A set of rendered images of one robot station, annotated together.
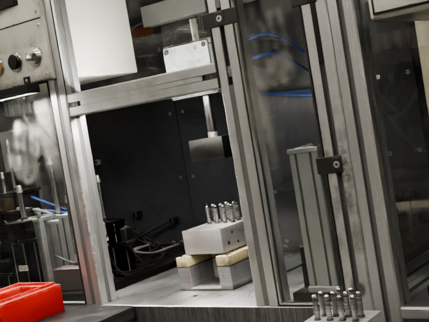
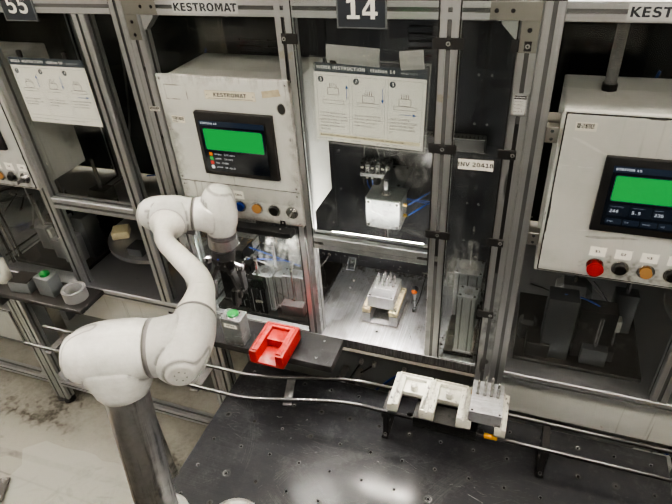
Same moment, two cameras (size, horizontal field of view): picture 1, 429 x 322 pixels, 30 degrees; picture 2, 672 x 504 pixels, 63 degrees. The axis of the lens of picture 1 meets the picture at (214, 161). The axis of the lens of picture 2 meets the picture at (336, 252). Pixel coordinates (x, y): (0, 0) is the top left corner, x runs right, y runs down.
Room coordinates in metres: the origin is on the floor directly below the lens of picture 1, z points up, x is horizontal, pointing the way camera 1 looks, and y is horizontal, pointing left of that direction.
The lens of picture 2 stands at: (0.17, 0.56, 2.28)
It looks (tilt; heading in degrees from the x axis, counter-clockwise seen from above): 35 degrees down; 345
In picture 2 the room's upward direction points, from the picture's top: 4 degrees counter-clockwise
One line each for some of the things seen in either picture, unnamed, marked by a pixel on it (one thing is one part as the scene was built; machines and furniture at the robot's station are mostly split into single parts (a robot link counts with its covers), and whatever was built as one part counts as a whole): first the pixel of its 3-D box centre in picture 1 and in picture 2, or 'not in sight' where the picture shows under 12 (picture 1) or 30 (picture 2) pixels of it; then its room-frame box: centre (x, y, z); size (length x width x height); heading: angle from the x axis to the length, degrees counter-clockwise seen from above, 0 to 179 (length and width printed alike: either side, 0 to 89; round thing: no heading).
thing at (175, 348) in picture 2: not in sight; (182, 347); (1.11, 0.68, 1.44); 0.18 x 0.14 x 0.13; 166
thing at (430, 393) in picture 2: not in sight; (447, 407); (1.19, -0.04, 0.84); 0.36 x 0.14 x 0.10; 54
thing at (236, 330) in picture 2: not in sight; (236, 324); (1.68, 0.55, 0.97); 0.08 x 0.08 x 0.12; 54
